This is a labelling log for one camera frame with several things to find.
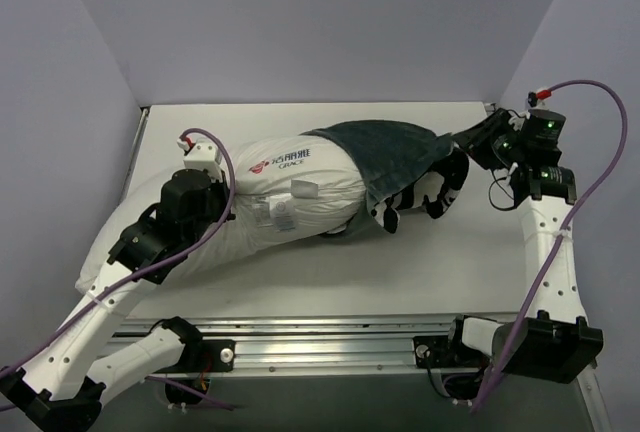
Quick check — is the white pillow insert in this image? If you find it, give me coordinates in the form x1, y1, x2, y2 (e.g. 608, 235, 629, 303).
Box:
74, 135, 371, 295

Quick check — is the zebra and grey pillowcase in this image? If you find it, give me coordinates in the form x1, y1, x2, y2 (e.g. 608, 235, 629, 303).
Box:
305, 119, 470, 238

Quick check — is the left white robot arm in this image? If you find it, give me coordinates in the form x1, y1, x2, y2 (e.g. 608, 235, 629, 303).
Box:
1, 169, 235, 431

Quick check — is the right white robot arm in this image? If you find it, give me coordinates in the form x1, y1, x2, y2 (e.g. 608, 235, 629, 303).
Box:
443, 109, 604, 384

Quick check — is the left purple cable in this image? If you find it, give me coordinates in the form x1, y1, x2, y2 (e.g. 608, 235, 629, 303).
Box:
0, 127, 237, 411

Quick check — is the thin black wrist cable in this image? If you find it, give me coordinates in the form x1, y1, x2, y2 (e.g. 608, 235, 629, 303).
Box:
487, 166, 521, 211

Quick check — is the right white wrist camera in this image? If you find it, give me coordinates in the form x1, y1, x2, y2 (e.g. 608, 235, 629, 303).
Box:
526, 88, 552, 119

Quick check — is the left side aluminium rail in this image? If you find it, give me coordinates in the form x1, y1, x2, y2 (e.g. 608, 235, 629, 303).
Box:
117, 106, 150, 205

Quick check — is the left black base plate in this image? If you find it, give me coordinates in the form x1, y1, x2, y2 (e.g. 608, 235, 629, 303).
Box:
143, 339, 235, 374

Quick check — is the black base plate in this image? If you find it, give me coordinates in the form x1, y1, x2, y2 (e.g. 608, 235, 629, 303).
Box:
412, 335, 485, 369
143, 339, 235, 374

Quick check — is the aluminium front rail frame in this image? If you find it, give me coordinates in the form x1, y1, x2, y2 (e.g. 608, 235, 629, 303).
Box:
95, 315, 611, 431

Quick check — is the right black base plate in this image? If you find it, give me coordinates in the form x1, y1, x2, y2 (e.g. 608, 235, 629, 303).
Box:
412, 335, 485, 369

